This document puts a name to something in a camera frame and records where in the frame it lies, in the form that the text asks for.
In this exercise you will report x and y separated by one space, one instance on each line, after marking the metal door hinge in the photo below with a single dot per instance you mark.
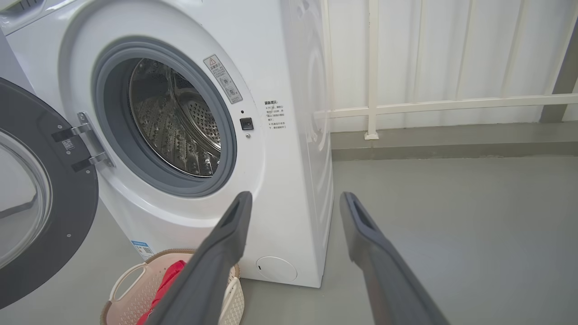
92 140

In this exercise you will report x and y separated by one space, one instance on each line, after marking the black round washer door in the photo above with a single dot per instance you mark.
67 203

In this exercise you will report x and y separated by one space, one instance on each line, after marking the black printed text label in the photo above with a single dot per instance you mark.
274 115

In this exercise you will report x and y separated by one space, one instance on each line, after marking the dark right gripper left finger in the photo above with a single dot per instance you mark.
212 275

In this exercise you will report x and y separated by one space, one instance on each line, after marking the round white filter cover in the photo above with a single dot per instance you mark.
276 269

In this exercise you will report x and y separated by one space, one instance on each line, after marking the white front-load washing machine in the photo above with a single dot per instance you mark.
280 189

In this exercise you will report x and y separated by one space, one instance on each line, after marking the steel washer drum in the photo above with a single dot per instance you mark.
171 122

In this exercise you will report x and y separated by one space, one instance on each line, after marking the blue energy label sticker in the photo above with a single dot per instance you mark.
142 249

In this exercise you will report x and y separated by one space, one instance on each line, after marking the white metal railing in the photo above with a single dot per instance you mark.
373 67

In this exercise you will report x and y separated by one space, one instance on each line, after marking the grey warning sticker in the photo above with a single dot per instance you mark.
223 79

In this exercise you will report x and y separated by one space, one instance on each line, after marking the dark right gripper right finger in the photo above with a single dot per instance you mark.
388 280

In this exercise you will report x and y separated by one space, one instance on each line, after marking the red number 23 jersey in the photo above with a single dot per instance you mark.
165 284

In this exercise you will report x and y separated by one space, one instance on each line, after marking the grey rubber door gasket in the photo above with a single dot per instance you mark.
115 117

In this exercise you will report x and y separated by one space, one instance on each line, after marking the black door lock socket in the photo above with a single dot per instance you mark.
246 123

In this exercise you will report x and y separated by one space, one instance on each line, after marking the cream perforated laundry basket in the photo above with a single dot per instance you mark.
135 302

